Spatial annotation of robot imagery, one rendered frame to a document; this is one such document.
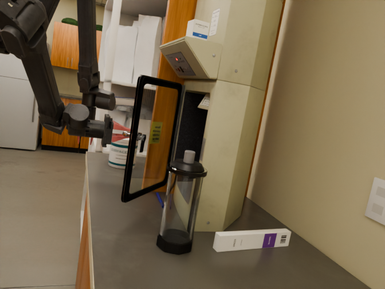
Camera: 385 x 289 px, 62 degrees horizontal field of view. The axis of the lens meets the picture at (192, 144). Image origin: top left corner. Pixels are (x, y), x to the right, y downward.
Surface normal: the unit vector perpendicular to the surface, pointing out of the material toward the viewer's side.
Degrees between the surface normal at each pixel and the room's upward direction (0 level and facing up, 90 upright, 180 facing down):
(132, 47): 85
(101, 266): 0
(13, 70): 90
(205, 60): 90
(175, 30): 90
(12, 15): 68
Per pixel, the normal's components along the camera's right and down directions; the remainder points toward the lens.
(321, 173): -0.93, -0.11
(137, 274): 0.17, -0.97
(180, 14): 0.32, 0.20
